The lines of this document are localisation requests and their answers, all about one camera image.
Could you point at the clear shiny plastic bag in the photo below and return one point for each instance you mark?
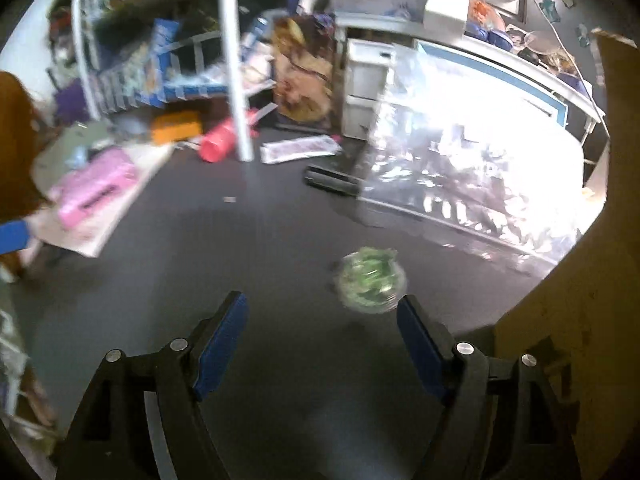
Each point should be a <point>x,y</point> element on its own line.
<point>475,160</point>

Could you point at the black rectangular case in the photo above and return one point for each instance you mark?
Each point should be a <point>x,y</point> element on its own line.
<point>330,180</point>

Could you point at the blue snack box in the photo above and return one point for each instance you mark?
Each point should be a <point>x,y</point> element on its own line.
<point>162,45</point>

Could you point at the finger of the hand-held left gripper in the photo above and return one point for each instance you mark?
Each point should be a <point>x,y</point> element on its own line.
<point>12,237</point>

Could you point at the pink pencil case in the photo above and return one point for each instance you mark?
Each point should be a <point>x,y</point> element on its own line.
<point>95,185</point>

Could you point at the white purple packet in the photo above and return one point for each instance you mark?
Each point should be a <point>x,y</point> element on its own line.
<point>300,149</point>

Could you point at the green salad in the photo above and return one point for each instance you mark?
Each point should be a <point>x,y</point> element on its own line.
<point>370,280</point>

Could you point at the grey board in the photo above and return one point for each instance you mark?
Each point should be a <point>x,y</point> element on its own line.
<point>75,140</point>

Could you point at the pink bottle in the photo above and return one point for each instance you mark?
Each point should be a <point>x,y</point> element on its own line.
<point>220,142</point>

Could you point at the white drawer box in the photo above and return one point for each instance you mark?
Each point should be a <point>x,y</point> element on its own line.
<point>365,75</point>

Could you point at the cardboard box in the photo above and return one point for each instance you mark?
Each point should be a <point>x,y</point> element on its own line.
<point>575,310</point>

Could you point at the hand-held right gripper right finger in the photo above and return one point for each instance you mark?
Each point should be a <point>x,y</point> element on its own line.
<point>422,350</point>

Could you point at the small white box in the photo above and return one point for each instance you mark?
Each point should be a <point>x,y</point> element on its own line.
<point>445,10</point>

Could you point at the white paper sheet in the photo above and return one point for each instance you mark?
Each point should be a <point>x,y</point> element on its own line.
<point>90,242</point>

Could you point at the white desk shelf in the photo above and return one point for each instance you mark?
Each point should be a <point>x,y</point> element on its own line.
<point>500,67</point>

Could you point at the purple cloth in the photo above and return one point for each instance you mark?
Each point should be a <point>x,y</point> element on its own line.
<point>72,102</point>

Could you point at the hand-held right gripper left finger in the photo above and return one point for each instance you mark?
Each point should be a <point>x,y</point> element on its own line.
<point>222,345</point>

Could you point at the brown snack bag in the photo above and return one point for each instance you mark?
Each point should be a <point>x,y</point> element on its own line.
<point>300,75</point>

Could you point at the orange box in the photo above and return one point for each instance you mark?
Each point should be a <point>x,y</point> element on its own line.
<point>175,127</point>

